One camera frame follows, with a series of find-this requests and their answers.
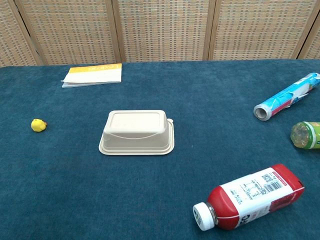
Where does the yellow and white booklet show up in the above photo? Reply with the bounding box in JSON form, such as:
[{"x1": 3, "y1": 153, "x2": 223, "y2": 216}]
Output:
[{"x1": 61, "y1": 63, "x2": 123, "y2": 89}]

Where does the blue felt table cloth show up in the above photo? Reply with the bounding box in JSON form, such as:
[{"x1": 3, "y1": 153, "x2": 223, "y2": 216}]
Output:
[{"x1": 0, "y1": 59, "x2": 320, "y2": 240}]

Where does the blue plastic wrap roll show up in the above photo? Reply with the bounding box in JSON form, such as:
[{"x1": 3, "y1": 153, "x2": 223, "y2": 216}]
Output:
[{"x1": 253, "y1": 72, "x2": 320, "y2": 123}]

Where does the colourful can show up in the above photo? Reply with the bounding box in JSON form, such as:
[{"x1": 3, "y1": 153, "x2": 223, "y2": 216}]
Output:
[{"x1": 290, "y1": 121, "x2": 320, "y2": 150}]

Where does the red white-capped drink bottle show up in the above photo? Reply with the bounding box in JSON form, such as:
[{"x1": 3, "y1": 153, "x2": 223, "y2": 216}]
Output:
[{"x1": 192, "y1": 163, "x2": 306, "y2": 231}]

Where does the woven rattan folding screen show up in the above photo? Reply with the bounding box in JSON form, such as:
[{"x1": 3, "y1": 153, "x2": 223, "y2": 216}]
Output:
[{"x1": 0, "y1": 0, "x2": 320, "y2": 67}]

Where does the small yellow duck toy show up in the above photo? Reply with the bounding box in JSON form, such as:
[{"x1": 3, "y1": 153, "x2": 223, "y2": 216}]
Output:
[{"x1": 30, "y1": 118, "x2": 48, "y2": 133}]

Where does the beige upturned food container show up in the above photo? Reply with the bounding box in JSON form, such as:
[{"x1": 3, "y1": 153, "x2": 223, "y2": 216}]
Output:
[{"x1": 98, "y1": 109, "x2": 176, "y2": 156}]

